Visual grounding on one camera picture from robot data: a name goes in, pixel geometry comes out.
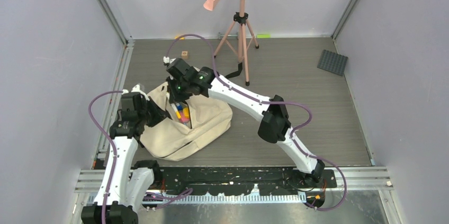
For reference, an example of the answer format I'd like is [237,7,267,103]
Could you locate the beige canvas backpack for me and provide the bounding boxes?
[140,82,233,162]

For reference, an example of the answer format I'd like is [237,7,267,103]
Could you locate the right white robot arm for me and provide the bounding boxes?
[163,57,325,187]

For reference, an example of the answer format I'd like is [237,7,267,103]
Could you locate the pink eraser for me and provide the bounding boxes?
[180,117,190,123]

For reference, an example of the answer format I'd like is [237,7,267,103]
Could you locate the dark grey studded plate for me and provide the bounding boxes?
[317,50,348,76]

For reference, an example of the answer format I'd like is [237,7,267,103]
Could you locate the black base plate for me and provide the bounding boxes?
[152,166,337,196]

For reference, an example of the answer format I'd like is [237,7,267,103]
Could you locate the yellow orange eraser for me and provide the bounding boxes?
[183,107,190,119]

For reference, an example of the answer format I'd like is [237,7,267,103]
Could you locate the pink tripod stand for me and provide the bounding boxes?
[214,0,260,86]

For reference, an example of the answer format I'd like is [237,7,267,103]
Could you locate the green tape piece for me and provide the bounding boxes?
[256,34,271,39]

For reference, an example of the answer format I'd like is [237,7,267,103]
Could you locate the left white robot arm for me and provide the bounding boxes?
[80,84,164,223]

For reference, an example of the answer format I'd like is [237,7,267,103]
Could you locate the yellow capped white marker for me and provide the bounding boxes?
[170,103,182,120]

